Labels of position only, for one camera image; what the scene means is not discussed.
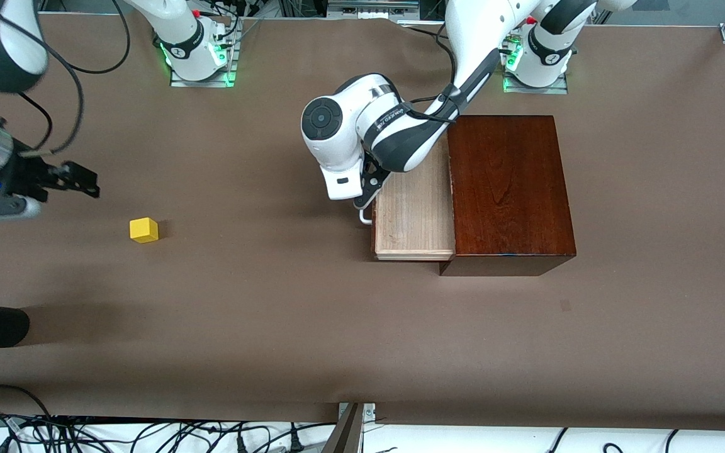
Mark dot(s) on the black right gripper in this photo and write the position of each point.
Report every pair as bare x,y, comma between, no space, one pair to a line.
28,173

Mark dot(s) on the yellow wooden block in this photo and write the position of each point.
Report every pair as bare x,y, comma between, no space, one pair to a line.
143,229

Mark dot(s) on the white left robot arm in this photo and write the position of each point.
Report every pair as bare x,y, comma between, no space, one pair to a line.
337,126

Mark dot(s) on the dark brown wooden cabinet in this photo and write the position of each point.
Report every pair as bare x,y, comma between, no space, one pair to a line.
513,189

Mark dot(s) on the silver rack device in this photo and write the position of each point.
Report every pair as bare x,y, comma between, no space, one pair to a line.
372,9

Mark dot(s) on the clear tape patch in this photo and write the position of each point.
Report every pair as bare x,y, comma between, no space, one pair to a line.
565,305

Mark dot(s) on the black power plug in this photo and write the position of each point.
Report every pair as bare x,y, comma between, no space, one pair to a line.
295,444
241,445

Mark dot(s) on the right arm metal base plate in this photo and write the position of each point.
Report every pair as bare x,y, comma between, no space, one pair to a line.
199,83

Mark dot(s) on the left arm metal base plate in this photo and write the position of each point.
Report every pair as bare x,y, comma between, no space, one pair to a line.
535,90

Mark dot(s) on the silver corner bracket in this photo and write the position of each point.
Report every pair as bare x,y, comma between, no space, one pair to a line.
369,412

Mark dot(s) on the aluminium profile post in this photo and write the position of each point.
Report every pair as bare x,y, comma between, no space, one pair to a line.
345,434

